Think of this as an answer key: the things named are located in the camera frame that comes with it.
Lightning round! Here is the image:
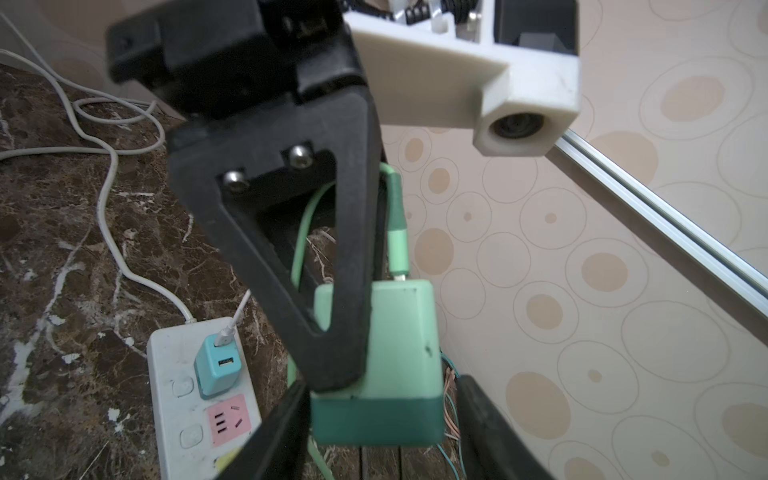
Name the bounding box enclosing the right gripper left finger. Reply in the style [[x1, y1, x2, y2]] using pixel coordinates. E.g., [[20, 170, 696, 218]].
[[217, 380, 311, 480]]

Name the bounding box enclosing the green charging cable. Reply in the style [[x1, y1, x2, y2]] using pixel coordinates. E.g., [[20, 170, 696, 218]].
[[286, 163, 412, 480]]

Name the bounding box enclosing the teal multi-head cable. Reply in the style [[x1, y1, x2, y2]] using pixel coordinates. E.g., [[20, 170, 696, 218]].
[[434, 353, 466, 480]]

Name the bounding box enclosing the white power cord bundle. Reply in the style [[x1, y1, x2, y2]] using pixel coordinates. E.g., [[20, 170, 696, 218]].
[[0, 11, 196, 325]]

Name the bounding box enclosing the long white power strip pastel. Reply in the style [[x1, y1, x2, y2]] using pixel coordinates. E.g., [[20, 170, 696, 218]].
[[147, 317, 262, 479]]

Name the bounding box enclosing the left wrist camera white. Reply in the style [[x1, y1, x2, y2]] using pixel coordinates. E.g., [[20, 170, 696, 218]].
[[340, 1, 582, 156]]

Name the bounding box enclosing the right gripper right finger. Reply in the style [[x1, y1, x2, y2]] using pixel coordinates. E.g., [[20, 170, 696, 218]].
[[456, 375, 553, 480]]

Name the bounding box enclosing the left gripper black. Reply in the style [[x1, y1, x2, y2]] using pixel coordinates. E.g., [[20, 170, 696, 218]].
[[106, 1, 360, 118]]

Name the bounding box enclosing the teal charger plug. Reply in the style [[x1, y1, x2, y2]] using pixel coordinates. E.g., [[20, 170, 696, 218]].
[[194, 334, 242, 399]]

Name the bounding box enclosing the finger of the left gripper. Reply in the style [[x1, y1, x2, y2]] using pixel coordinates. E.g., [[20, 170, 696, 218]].
[[168, 86, 383, 392]]

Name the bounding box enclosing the green charger plug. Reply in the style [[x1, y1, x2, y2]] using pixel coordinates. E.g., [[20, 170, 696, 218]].
[[311, 279, 444, 447]]

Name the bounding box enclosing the silver aluminium rail diagonal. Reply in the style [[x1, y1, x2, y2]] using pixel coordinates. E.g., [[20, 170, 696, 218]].
[[546, 130, 767, 344]]

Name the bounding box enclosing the white lilac usb cable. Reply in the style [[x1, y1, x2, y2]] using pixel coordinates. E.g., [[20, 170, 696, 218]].
[[212, 289, 253, 349]]

